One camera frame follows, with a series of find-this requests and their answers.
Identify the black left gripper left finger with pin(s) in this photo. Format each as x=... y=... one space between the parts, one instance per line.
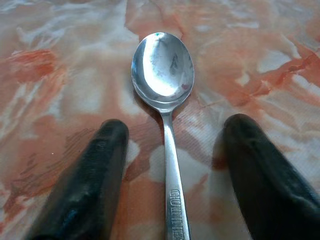
x=87 y=185

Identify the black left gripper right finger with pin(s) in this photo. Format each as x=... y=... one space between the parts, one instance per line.
x=270 y=190

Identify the engraved silver metal spoon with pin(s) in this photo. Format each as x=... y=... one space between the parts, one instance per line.
x=162 y=72

